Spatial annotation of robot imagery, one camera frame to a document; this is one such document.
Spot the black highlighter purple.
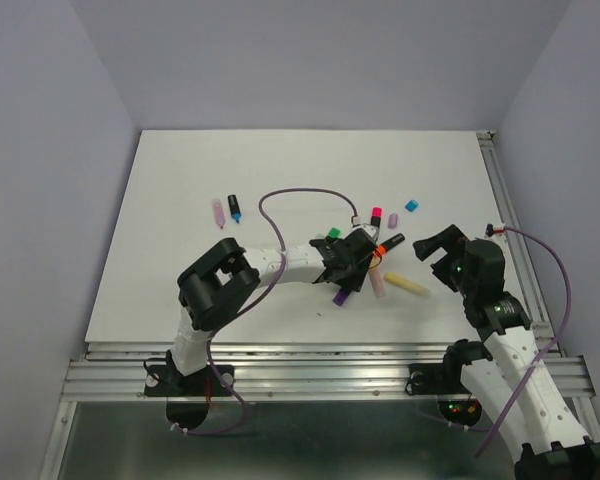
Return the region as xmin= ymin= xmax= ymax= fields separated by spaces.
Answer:
xmin=332 ymin=288 xmax=351 ymax=307

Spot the blue highlighter cap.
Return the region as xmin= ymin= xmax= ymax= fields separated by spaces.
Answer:
xmin=405 ymin=200 xmax=419 ymax=212

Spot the pastel purple cap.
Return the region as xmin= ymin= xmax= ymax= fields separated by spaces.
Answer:
xmin=387 ymin=213 xmax=399 ymax=229

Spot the black highlighter blue tip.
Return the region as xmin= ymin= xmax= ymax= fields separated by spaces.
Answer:
xmin=227 ymin=194 xmax=242 ymax=224

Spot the pastel purple highlighter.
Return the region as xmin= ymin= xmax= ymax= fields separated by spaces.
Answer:
xmin=211 ymin=199 xmax=226 ymax=229

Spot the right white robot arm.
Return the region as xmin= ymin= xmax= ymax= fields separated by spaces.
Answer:
xmin=405 ymin=225 xmax=600 ymax=479

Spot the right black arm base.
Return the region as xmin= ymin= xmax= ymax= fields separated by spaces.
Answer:
xmin=405 ymin=360 xmax=505 ymax=397

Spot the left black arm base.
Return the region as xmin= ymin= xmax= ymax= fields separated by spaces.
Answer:
xmin=144 ymin=362 xmax=231 ymax=398

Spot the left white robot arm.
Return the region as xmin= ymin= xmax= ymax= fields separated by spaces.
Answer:
xmin=167 ymin=224 xmax=378 ymax=394

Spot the black highlighter orange cap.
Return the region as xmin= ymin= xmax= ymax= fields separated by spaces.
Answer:
xmin=374 ymin=233 xmax=405 ymax=258

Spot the pastel pink highlighter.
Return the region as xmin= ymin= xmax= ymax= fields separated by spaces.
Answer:
xmin=368 ymin=268 xmax=386 ymax=299

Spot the pastel yellow highlighter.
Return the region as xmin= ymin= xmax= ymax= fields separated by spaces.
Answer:
xmin=384 ymin=272 xmax=431 ymax=298

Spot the black highlighter pink cap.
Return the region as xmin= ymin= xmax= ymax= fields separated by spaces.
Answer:
xmin=370 ymin=207 xmax=383 ymax=235

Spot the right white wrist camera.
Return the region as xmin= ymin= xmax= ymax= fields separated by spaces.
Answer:
xmin=485 ymin=223 xmax=507 ymax=238

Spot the aluminium rail right side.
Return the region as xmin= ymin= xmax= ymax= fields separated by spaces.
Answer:
xmin=476 ymin=131 xmax=554 ymax=347

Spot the aluminium frame rail front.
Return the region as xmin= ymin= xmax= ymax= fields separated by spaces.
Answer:
xmin=59 ymin=342 xmax=597 ymax=401

